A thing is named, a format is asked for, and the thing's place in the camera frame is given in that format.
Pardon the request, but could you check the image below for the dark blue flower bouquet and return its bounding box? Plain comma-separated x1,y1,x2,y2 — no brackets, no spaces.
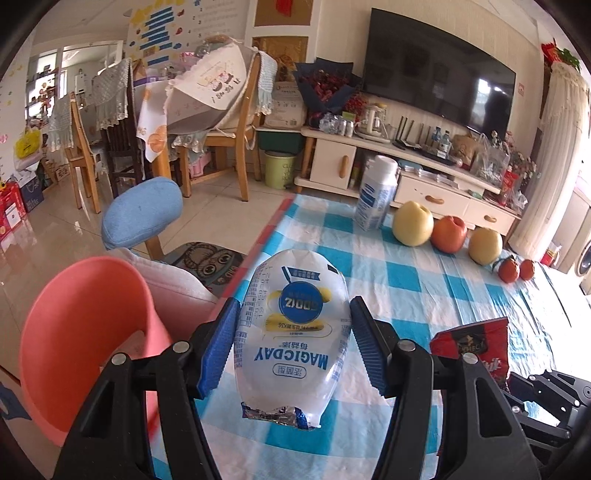
293,58,363,125

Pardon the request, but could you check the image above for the white milk carton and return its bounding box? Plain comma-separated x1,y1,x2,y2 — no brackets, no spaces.
355,155,399,232

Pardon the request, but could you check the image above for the blue checked tablecloth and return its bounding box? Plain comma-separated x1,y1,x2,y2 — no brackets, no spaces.
152,194,578,480

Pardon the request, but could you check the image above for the light wooden chair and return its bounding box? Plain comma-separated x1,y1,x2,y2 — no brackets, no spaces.
178,48,278,201

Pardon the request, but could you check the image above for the lace covered air conditioner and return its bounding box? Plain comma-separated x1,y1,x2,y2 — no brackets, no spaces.
508,60,587,254

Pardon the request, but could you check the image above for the brown bag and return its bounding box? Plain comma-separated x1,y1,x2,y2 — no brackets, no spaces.
450,134,481,169

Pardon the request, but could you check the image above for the cat print seat cushion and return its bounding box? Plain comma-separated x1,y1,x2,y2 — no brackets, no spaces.
168,241,245,296

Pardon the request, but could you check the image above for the dried flower bunch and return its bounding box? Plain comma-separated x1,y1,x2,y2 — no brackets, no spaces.
508,148,541,178

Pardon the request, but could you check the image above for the dark wooden chair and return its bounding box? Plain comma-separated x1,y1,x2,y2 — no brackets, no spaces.
92,60,144,185

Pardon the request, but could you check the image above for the green storage box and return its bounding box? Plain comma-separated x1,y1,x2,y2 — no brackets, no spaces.
256,127,305,153

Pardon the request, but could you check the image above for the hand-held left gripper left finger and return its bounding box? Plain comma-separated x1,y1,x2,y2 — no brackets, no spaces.
53,296,242,480

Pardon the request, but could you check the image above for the red snack bag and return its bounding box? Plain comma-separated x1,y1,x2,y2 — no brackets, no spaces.
429,316,511,393

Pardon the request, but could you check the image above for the white seat cushion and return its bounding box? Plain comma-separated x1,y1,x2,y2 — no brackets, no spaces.
111,247,220,342

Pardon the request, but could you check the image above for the dark blue paper bag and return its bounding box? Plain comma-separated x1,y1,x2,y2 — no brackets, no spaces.
21,178,44,213

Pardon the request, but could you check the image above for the clear plastic bag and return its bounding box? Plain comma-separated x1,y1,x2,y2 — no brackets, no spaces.
471,134,511,188

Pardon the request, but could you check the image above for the yellow round pear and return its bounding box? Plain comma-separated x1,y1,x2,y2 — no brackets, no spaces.
468,227,503,266

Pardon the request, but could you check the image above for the black flat television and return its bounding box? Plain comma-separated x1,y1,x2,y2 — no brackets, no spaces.
361,8,516,141

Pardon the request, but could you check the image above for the green potted plant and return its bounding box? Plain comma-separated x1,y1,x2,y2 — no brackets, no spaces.
556,46,581,70

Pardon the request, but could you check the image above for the washing machine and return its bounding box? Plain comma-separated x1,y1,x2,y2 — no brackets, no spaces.
573,226,591,294

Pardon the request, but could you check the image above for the wooden chair with lace cover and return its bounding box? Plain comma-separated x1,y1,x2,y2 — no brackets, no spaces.
48,90,102,213

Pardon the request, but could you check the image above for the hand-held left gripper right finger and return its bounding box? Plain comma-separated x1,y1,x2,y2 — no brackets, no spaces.
348,296,541,480

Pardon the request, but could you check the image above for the red apple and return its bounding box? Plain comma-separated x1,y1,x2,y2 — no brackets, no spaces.
431,215,468,254

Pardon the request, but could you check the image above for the white sack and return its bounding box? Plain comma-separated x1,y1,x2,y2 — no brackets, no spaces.
264,80,308,130

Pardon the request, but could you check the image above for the black router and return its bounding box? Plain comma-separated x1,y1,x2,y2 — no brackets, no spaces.
392,116,458,165

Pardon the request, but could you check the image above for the wall learning poster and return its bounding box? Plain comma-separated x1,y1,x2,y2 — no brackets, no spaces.
124,0,254,65

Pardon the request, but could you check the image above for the red gift box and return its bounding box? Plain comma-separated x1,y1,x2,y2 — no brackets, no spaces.
0,182,26,250

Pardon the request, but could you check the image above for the yellow tote bag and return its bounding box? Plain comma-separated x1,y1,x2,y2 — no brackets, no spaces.
14,127,43,158

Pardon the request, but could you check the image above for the green trash bin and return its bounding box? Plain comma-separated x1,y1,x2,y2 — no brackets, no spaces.
264,150,298,188

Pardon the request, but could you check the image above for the blue chair backrest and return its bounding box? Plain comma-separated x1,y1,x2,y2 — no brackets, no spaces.
102,176,184,251

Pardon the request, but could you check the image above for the pink plastic bucket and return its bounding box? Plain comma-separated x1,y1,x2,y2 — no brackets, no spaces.
19,257,174,448

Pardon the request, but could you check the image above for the cushion with blue jug print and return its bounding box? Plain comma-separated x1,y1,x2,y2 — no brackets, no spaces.
0,364,33,462

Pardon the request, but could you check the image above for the cream television cabinet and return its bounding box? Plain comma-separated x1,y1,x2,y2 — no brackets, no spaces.
295,126,522,236

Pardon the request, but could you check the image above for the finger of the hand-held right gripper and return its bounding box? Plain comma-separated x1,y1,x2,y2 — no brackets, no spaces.
508,369,591,411
508,392,573,441

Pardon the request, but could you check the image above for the red gift bag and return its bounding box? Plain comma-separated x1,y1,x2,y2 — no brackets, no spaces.
501,168,520,206

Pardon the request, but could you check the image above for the dining table with printed cloth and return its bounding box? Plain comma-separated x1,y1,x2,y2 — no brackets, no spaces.
136,78,174,182

